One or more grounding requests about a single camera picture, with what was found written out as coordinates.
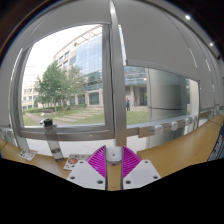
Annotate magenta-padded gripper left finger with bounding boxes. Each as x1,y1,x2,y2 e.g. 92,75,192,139
66,145,109,191

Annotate grey window frame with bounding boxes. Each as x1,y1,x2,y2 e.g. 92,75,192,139
9,0,134,151

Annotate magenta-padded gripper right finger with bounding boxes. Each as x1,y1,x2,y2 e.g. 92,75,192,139
120,145,162,191

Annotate small colourful sticker sheet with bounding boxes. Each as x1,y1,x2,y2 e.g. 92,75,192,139
18,148,38,162

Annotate clear bottle with black cap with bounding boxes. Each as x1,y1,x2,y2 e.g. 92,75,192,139
39,118,65,163

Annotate grey wall socket rail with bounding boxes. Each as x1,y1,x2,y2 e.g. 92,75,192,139
138,114,201,138

